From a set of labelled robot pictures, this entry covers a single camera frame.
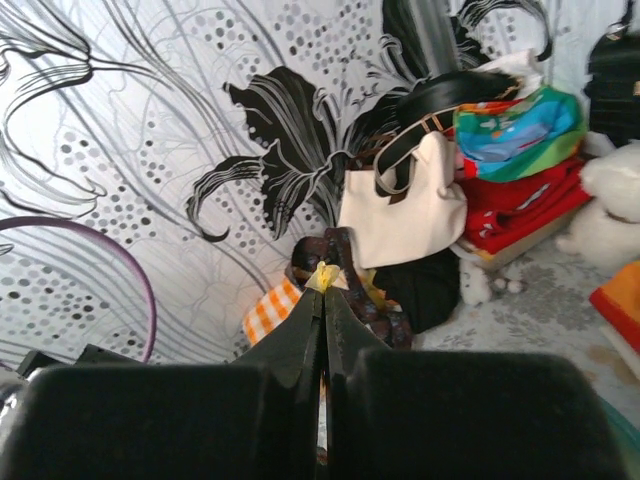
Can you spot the floral table mat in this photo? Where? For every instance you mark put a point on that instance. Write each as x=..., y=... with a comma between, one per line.
x=552, y=315

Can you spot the white sheep plush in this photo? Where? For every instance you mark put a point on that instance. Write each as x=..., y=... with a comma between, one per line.
x=605, y=231

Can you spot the orange checkered towel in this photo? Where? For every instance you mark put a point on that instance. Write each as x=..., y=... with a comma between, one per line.
x=270, y=311

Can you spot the teal trash bin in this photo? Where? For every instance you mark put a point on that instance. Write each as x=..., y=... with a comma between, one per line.
x=626, y=436

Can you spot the red cloth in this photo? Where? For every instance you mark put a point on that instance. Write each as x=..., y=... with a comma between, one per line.
x=501, y=214

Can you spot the cream tote bag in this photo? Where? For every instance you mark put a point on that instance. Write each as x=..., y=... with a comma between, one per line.
x=427, y=219

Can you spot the black handbag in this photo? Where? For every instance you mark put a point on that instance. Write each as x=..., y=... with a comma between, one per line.
x=613, y=86

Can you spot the colourful scarf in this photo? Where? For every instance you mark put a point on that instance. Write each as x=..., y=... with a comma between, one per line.
x=504, y=141

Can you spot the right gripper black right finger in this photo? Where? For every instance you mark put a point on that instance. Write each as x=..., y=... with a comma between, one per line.
x=458, y=414

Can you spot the brown patterned bag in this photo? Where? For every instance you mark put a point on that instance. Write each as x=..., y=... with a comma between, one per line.
x=334, y=248

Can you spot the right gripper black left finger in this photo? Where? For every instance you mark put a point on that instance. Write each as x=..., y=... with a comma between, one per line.
x=254, y=418

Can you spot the rainbow striped cloth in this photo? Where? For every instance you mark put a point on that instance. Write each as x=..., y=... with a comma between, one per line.
x=618, y=302

